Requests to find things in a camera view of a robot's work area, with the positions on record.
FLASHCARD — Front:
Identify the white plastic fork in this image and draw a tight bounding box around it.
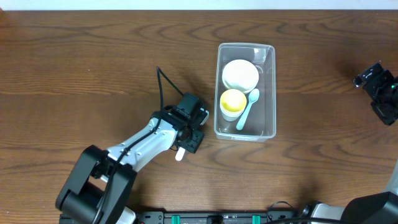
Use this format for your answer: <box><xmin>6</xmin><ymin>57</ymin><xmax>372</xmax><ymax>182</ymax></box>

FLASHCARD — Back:
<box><xmin>175</xmin><ymin>147</ymin><xmax>186</xmax><ymax>161</ymax></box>

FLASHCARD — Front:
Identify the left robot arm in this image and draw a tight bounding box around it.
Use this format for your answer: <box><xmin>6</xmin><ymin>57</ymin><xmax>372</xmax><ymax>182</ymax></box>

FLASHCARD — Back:
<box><xmin>55</xmin><ymin>93</ymin><xmax>209</xmax><ymax>223</ymax></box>

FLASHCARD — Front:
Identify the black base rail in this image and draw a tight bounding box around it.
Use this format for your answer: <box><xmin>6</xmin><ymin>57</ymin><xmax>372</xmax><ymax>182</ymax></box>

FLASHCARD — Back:
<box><xmin>58</xmin><ymin>210</ymin><xmax>308</xmax><ymax>224</ymax></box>

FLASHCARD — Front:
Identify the mint green plastic spoon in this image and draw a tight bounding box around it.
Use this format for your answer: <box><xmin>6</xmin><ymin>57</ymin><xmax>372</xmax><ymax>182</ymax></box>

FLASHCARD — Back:
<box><xmin>236</xmin><ymin>88</ymin><xmax>260</xmax><ymax>131</ymax></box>

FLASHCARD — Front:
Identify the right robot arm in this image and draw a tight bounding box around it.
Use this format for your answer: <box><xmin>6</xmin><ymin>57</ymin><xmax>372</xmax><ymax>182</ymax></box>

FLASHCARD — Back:
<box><xmin>302</xmin><ymin>63</ymin><xmax>397</xmax><ymax>223</ymax></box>

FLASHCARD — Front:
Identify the yellow plastic cup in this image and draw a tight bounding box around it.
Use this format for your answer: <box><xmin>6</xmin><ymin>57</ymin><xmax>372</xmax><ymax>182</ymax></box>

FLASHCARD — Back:
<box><xmin>220</xmin><ymin>89</ymin><xmax>247</xmax><ymax>113</ymax></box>

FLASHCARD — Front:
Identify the white plastic cup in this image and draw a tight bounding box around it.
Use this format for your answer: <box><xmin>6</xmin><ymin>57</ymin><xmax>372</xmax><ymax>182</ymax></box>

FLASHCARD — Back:
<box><xmin>220</xmin><ymin>105</ymin><xmax>246</xmax><ymax>116</ymax></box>

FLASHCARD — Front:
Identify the clear plastic container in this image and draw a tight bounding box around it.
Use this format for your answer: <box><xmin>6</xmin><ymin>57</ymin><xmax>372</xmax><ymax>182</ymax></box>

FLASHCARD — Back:
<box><xmin>214</xmin><ymin>43</ymin><xmax>276</xmax><ymax>142</ymax></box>

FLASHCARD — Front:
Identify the white plastic bowl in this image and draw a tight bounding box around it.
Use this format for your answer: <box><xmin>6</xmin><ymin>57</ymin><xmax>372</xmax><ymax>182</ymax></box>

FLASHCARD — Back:
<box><xmin>221</xmin><ymin>59</ymin><xmax>259</xmax><ymax>94</ymax></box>

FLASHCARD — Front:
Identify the grey plastic cup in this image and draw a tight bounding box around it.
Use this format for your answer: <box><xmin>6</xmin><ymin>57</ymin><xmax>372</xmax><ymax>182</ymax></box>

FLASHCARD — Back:
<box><xmin>222</xmin><ymin>115</ymin><xmax>240</xmax><ymax>122</ymax></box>

